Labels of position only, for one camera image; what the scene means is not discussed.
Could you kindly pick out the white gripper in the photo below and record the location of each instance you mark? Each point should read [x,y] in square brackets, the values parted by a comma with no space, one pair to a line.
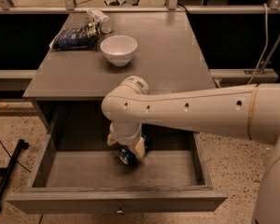
[126,137]

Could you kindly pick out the grey cabinet counter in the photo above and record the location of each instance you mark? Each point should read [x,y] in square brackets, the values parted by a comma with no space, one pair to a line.
[168,58]

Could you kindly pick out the blue pepsi can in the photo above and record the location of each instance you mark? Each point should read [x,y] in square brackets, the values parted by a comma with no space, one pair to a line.
[127,157]

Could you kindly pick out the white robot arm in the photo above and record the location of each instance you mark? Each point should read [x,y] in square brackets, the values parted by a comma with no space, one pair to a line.
[250,112]

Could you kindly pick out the open grey drawer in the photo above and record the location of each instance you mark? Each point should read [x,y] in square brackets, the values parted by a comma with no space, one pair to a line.
[77,172]

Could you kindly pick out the metal drawer knob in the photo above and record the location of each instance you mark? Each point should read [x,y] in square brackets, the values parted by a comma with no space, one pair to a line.
[120,211]

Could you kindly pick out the white bowl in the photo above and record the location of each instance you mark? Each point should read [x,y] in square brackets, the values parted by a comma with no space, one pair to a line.
[119,49]

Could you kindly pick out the black stand leg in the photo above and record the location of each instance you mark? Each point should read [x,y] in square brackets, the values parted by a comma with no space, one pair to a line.
[8,170]

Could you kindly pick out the blue chip bag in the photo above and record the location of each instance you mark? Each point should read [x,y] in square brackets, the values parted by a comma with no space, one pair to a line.
[74,38]

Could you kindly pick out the clear plastic bottle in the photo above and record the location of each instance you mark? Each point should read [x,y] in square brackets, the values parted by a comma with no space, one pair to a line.
[105,23]

